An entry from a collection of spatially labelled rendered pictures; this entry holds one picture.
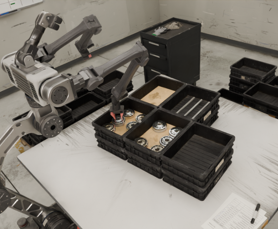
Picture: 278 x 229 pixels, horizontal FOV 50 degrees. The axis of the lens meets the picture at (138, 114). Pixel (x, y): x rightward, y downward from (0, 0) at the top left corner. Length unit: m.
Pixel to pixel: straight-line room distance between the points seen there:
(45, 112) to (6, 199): 0.54
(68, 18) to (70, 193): 3.51
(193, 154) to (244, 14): 3.59
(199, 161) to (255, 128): 0.67
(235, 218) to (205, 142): 0.51
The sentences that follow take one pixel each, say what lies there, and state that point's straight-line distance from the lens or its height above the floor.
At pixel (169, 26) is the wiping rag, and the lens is 3.81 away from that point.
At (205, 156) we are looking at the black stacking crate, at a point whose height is 0.83.
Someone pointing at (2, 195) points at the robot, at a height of 0.91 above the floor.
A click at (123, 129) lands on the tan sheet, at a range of 2.16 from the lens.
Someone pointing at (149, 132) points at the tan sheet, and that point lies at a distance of 2.10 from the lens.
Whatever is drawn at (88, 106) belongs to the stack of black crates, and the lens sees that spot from 3.33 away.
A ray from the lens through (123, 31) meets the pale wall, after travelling 5.76.
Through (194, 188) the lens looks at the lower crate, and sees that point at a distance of 1.78.
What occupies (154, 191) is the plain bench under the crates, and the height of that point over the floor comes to 0.70.
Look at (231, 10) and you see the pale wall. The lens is 5.30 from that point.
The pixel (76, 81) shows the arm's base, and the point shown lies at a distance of 1.50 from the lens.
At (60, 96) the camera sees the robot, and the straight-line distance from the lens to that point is 1.47.
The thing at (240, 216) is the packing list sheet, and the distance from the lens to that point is 1.82.
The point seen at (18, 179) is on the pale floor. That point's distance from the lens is 3.31.
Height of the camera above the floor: 2.16
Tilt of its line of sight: 36 degrees down
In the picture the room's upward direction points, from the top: 7 degrees counter-clockwise
